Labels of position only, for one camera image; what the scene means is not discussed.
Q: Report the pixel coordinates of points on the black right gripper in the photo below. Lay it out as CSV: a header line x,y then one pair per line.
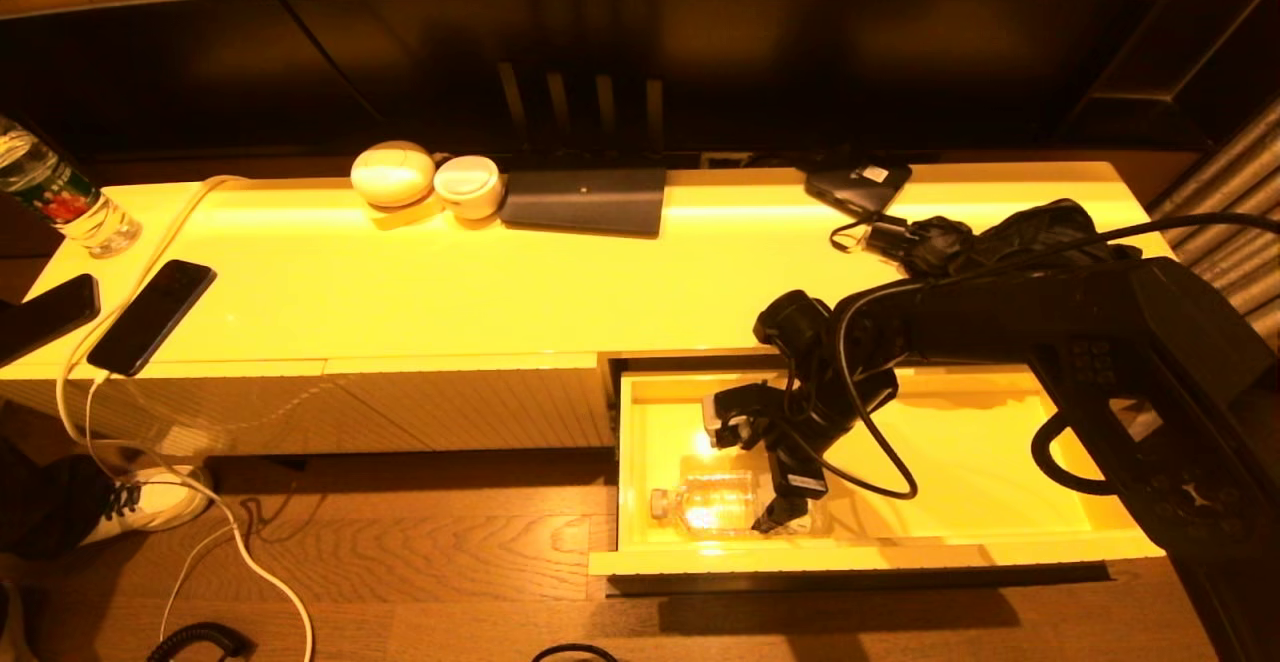
x,y
800,417

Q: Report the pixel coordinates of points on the clear plastic water bottle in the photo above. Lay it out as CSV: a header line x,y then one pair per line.
x,y
715,507

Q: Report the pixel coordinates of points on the white cabinet drawer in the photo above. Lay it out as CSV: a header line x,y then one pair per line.
x,y
1000,482

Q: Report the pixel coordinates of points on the black umbrella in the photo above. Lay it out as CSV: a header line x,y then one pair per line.
x,y
940,242

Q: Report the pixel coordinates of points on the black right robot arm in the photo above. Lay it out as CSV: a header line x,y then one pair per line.
x,y
1050,317

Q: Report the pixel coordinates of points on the cream ribbed sideboard cabinet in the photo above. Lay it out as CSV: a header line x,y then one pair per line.
x,y
450,282

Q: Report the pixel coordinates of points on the small black stickered device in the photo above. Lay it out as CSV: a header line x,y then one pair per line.
x,y
855,187

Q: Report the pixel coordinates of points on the dark grey antenna router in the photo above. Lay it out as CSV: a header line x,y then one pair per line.
x,y
585,202

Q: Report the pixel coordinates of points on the black television screen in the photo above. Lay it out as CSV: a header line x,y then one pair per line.
x,y
800,62

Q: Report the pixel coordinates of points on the white round device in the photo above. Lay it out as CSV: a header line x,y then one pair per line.
x,y
468,186

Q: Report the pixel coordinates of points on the white oval device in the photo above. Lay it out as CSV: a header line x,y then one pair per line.
x,y
392,176

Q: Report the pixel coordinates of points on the black smartphone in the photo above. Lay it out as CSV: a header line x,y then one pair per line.
x,y
150,318
45,315

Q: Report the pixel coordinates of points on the dark trouser leg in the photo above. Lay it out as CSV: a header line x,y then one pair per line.
x,y
45,507

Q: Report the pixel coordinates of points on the water bottle with colourful label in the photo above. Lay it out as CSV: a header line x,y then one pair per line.
x,y
60,197

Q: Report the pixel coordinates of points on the dark wooden wall shelf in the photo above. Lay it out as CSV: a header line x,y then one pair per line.
x,y
1200,42

